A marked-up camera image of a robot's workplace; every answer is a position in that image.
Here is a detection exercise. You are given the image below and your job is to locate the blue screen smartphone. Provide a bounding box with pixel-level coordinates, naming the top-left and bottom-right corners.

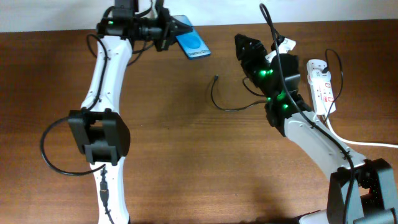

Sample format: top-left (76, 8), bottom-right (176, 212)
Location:
top-left (174, 15), bottom-right (211, 60)

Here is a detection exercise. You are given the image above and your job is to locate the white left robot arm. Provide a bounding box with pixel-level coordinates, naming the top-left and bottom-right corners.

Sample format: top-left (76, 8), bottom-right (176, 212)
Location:
top-left (68, 1), bottom-right (193, 223)

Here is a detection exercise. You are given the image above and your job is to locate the white power strip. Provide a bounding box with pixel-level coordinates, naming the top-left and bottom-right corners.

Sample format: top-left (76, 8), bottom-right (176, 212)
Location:
top-left (307, 59), bottom-right (336, 116)

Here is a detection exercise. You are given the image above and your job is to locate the black charger cable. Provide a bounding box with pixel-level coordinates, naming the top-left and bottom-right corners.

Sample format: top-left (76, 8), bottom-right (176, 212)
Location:
top-left (210, 49), bottom-right (344, 125)

